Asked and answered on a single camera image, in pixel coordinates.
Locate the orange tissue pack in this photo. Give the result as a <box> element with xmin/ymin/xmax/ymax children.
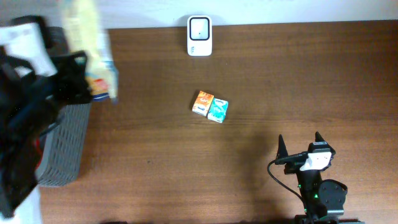
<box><xmin>192</xmin><ymin>91</ymin><xmax>214</xmax><ymax>116</ymax></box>

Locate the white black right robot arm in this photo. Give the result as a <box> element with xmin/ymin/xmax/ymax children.
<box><xmin>269</xmin><ymin>132</ymin><xmax>361</xmax><ymax>223</ymax></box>

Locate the grey plastic basket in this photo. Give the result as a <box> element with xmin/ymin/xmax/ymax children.
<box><xmin>35</xmin><ymin>104</ymin><xmax>91</xmax><ymax>187</ymax></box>

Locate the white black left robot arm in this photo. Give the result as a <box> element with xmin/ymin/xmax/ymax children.
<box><xmin>1</xmin><ymin>15</ymin><xmax>93</xmax><ymax>221</ymax></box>

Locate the yellow snack bag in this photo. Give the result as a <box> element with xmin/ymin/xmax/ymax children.
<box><xmin>58</xmin><ymin>0</ymin><xmax>119</xmax><ymax>102</ymax></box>

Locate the teal tissue pack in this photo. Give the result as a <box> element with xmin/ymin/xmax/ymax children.
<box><xmin>207</xmin><ymin>98</ymin><xmax>229</xmax><ymax>123</ymax></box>

